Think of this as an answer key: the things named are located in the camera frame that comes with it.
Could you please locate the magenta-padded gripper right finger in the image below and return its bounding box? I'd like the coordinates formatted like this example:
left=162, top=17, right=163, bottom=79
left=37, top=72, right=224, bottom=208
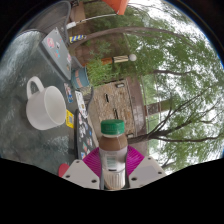
left=125, top=145, right=167, bottom=190

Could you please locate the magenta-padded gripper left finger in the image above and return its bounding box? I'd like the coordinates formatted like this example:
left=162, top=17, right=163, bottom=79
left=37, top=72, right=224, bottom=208
left=61, top=146, right=103, bottom=190

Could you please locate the green-capped brown drink bottle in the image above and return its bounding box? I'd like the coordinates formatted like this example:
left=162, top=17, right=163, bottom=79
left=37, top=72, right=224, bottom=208
left=98, top=119, right=129, bottom=192

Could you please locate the flat round red coaster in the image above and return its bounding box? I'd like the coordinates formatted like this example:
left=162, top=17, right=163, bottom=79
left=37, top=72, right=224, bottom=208
left=58, top=163, right=70, bottom=178

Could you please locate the black laptop with stickers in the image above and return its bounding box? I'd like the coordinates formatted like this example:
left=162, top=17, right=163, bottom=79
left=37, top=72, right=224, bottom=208
left=73, top=108, right=100, bottom=161

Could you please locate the tall dark-trunked tree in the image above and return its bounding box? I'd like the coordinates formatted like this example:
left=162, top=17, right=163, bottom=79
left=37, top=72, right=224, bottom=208
left=128, top=76, right=224, bottom=168

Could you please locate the yellow square card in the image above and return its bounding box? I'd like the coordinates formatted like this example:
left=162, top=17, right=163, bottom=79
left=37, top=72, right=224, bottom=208
left=65, top=109, right=75, bottom=129

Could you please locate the white printed sticker sheet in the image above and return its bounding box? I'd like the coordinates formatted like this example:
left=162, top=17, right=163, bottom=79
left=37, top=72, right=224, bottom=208
left=74, top=89, right=89, bottom=120

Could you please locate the white ceramic mug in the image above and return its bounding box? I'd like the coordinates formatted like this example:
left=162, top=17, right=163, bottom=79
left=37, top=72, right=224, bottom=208
left=25, top=75, right=68, bottom=132

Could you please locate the small colourful sticker card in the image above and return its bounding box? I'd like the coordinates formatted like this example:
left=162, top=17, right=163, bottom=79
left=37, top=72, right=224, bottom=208
left=63, top=82, right=75, bottom=104

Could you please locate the green plant in teal pot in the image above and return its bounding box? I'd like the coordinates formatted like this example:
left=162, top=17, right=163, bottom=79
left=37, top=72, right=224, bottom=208
left=70, top=56, right=112, bottom=90

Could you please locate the grey laptop with stickers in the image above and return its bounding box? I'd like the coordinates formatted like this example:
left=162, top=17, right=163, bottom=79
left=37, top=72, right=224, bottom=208
left=39, top=27, right=73, bottom=81

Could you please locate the tree with curved trunk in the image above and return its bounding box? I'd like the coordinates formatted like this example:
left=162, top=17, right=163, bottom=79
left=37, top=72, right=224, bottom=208
left=68, top=6, right=214, bottom=78

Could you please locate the grey mesh metal chair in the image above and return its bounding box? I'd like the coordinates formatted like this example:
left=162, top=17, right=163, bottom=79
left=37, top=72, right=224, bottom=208
left=19, top=0, right=73, bottom=38

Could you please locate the orange canopy with white pole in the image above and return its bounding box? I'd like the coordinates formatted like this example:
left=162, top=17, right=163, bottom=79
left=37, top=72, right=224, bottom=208
left=65, top=0, right=130, bottom=30

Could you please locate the stone brick fountain wall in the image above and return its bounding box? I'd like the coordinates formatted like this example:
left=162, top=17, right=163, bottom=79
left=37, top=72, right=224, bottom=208
left=89, top=78, right=148, bottom=139

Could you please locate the lamp post with white globe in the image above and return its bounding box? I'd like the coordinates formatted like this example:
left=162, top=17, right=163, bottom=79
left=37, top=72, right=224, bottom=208
left=101, top=53, right=138, bottom=66

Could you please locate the blue yellow striped post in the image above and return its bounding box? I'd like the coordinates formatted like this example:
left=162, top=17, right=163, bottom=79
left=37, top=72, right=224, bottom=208
left=68, top=34, right=87, bottom=44

